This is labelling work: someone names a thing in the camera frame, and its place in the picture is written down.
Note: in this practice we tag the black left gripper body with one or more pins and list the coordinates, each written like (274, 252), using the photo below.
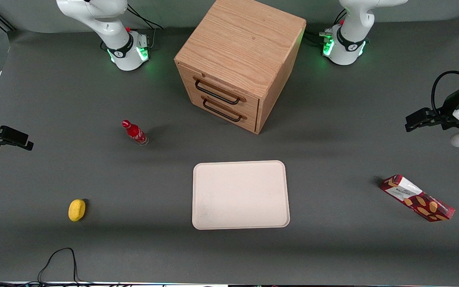
(448, 113)

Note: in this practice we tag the red cookie box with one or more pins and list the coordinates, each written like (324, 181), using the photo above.
(420, 199)

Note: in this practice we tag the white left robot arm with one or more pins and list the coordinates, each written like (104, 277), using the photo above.
(349, 40)

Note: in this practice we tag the beige rectangular tray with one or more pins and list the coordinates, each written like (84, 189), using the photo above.
(239, 195)

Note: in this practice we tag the yellow lemon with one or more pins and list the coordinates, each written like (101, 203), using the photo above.
(76, 210)

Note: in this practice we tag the red cola bottle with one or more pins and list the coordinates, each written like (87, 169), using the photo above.
(136, 133)

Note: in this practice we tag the wooden drawer front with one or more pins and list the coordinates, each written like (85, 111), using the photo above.
(249, 122)
(249, 105)

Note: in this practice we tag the wooden drawer cabinet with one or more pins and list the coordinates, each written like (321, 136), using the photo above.
(241, 44)

